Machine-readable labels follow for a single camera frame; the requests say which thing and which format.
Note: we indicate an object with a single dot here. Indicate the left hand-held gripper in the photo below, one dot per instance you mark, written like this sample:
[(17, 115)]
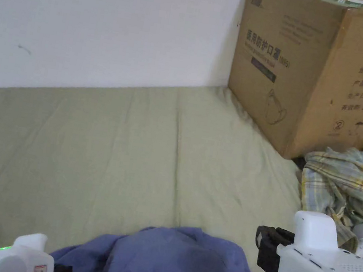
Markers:
[(16, 259)]

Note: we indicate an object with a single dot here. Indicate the plaid yellow grey cloth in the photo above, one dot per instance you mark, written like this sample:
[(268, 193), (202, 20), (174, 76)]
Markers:
[(338, 180)]

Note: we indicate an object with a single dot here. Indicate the dark blue shirt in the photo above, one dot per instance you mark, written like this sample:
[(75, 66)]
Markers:
[(176, 264)]

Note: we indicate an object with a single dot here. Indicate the bed with pale green sheet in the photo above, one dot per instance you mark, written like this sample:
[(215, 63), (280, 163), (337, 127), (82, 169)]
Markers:
[(97, 150)]

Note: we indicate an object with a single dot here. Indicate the large brown cardboard carton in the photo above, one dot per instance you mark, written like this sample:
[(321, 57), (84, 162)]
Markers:
[(284, 39)]

